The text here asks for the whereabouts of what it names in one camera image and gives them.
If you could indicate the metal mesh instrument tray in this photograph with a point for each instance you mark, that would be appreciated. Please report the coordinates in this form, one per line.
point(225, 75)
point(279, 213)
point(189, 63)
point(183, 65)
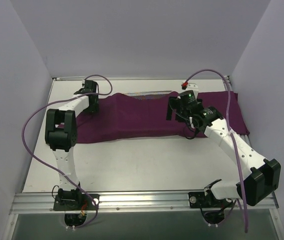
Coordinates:
point(151, 94)

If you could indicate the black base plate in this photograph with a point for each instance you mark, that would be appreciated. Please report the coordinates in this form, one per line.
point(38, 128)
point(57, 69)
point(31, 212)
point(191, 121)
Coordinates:
point(84, 203)
point(205, 199)

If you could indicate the purple cloth wrap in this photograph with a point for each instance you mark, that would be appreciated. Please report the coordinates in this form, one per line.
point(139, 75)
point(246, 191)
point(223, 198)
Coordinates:
point(123, 117)

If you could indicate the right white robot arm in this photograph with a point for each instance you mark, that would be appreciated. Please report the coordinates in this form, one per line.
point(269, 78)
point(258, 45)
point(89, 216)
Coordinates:
point(258, 176)

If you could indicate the aluminium front rail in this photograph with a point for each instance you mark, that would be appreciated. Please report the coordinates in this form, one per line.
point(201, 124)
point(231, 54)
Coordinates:
point(109, 202)

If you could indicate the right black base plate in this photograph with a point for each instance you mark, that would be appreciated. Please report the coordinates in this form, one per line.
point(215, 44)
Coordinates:
point(205, 199)

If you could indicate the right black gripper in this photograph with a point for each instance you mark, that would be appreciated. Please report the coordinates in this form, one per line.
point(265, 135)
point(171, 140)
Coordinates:
point(170, 109)

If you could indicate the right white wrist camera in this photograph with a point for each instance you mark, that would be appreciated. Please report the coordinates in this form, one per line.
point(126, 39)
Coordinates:
point(186, 86)

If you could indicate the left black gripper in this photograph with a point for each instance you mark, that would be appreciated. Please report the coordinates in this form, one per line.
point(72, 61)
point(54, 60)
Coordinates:
point(92, 105)

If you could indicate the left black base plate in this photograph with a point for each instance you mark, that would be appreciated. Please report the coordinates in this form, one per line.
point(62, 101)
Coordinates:
point(84, 203)

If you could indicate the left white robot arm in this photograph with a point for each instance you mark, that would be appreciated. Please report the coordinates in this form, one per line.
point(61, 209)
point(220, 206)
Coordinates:
point(61, 136)

